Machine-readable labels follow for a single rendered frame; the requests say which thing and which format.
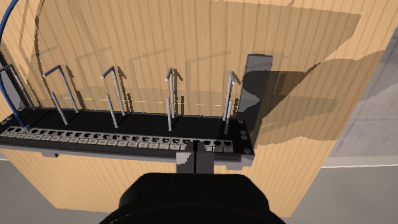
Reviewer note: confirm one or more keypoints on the blue cable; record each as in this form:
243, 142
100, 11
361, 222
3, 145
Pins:
2, 26

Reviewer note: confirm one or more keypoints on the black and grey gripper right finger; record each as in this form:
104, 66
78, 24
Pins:
204, 160

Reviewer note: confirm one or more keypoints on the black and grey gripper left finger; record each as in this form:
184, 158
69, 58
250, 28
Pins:
185, 159

